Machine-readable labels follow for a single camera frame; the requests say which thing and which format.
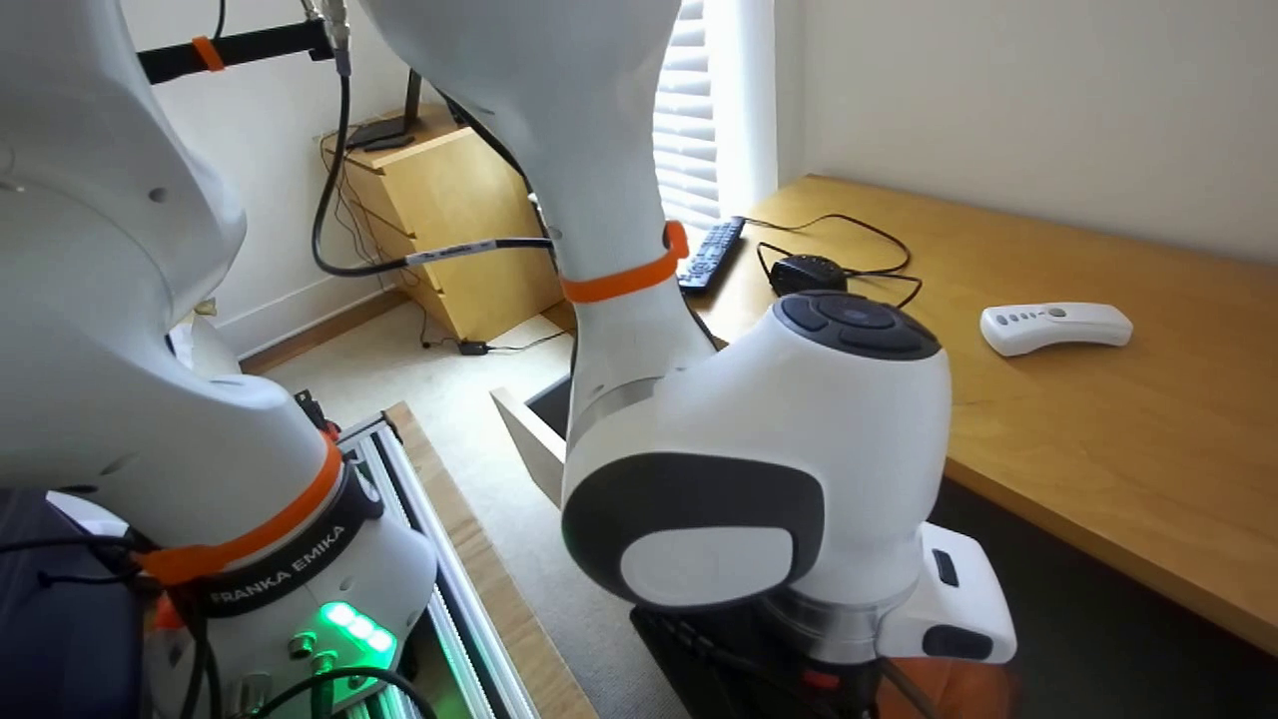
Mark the black computer mouse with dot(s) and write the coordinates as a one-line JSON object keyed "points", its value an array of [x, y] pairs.
{"points": [[809, 272]]}

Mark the white window blinds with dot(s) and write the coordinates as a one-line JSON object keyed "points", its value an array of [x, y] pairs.
{"points": [[687, 123]]}

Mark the light wooden cabinet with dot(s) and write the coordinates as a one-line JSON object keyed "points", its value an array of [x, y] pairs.
{"points": [[454, 214]]}

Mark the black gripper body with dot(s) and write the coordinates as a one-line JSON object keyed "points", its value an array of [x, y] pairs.
{"points": [[720, 664]]}

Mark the small black power adapter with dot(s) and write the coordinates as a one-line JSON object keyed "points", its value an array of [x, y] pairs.
{"points": [[473, 345]]}

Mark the black base on cabinet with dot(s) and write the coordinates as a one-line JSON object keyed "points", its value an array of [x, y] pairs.
{"points": [[385, 134]]}

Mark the white remote control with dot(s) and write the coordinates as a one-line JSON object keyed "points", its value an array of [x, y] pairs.
{"points": [[1052, 331]]}

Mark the orange tie on bar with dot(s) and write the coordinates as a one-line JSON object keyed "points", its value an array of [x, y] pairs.
{"points": [[209, 54]]}

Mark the robot stand with wooden edge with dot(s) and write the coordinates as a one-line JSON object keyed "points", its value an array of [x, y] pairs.
{"points": [[505, 600]]}

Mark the white window frame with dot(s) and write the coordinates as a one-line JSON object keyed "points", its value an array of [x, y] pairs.
{"points": [[744, 107]]}

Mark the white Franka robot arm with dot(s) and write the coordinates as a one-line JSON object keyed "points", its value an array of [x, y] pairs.
{"points": [[744, 441]]}

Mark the dark blue fabric object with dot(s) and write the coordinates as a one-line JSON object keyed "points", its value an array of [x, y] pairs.
{"points": [[60, 613]]}

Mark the light wooden desk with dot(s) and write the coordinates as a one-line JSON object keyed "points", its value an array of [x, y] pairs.
{"points": [[1132, 441]]}

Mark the black mounting bar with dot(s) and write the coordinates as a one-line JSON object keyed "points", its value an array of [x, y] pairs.
{"points": [[266, 50]]}

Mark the black TV remote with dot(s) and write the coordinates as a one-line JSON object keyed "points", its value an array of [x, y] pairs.
{"points": [[711, 253]]}

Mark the open wooden desk drawer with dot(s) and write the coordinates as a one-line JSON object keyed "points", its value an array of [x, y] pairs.
{"points": [[534, 441]]}

